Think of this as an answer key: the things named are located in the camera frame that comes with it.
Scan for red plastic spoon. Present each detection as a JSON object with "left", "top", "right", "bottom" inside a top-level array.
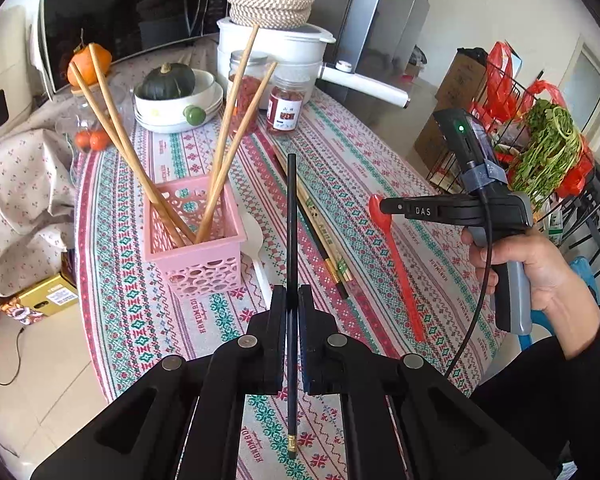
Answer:
[{"left": 368, "top": 194, "right": 425, "bottom": 342}]

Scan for printed bamboo chopstick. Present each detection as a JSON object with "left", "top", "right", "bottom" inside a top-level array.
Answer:
[{"left": 289, "top": 179, "right": 356, "bottom": 283}]

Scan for white plastic spoon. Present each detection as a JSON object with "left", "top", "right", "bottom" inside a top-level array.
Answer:
[{"left": 238, "top": 208, "right": 273, "bottom": 307}]

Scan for plain wooden chopstick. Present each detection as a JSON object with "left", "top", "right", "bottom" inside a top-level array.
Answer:
[{"left": 69, "top": 62, "right": 185, "bottom": 247}]

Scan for black chopstick gold end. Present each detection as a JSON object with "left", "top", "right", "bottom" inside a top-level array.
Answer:
[{"left": 296, "top": 181, "right": 349, "bottom": 300}]

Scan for person's right forearm black sleeve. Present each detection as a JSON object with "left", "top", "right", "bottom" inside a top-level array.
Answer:
[{"left": 470, "top": 328, "right": 600, "bottom": 479}]

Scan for person's right hand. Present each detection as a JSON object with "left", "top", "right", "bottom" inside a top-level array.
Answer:
[{"left": 460, "top": 229, "right": 600, "bottom": 360}]

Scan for green leafy vegetables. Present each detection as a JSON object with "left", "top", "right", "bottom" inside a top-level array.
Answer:
[{"left": 509, "top": 99, "right": 582, "bottom": 210}]

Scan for red plastic bag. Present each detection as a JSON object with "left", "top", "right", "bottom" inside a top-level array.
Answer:
[{"left": 469, "top": 41, "right": 594, "bottom": 203}]

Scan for brown cardboard box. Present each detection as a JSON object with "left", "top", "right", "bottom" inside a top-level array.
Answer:
[{"left": 414, "top": 48, "right": 488, "bottom": 170}]

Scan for pink plastic lattice basket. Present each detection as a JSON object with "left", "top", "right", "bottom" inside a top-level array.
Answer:
[{"left": 142, "top": 173, "right": 248, "bottom": 300}]

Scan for patterned striped tablecloth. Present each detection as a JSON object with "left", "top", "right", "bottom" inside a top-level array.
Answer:
[{"left": 73, "top": 84, "right": 506, "bottom": 480}]

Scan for yellow patterned box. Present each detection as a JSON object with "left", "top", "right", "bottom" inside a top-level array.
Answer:
[{"left": 0, "top": 273, "right": 79, "bottom": 326}]

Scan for silver refrigerator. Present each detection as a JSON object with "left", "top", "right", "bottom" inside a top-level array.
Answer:
[{"left": 306, "top": 0, "right": 431, "bottom": 105}]

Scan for short hawthorn jar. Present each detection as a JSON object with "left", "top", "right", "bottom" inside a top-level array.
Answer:
[{"left": 266, "top": 75, "right": 304, "bottom": 134}]

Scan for white electric pot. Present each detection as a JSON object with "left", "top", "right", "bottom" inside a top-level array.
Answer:
[{"left": 216, "top": 18, "right": 410, "bottom": 108}]

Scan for tall goji berry jar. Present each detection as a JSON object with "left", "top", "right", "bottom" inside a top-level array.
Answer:
[{"left": 227, "top": 50, "right": 271, "bottom": 135}]

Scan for floral pink cloth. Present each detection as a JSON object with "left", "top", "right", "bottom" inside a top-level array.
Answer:
[{"left": 0, "top": 34, "right": 221, "bottom": 298}]

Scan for white bowl green knob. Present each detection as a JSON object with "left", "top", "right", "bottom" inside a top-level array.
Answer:
[{"left": 134, "top": 70, "right": 224, "bottom": 134}]

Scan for glass jar with tangerines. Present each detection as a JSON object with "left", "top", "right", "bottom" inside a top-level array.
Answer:
[{"left": 55, "top": 81, "right": 135, "bottom": 154}]

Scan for dark green squash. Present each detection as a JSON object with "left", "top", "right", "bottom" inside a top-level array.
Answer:
[{"left": 135, "top": 63, "right": 196, "bottom": 101}]

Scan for orange tangerine on jar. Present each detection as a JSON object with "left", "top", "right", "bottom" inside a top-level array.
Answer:
[{"left": 70, "top": 35, "right": 112, "bottom": 86}]

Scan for black microwave oven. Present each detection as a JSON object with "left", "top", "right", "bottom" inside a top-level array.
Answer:
[{"left": 38, "top": 0, "right": 227, "bottom": 93}]

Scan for black cable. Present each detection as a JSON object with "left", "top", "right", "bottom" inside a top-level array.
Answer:
[{"left": 442, "top": 159, "right": 494, "bottom": 380}]

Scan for black wire rack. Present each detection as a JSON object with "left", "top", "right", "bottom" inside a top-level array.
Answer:
[{"left": 436, "top": 49, "right": 600, "bottom": 275}]

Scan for woven rope coaster set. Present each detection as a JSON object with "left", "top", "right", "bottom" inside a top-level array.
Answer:
[{"left": 227, "top": 0, "right": 315, "bottom": 29}]

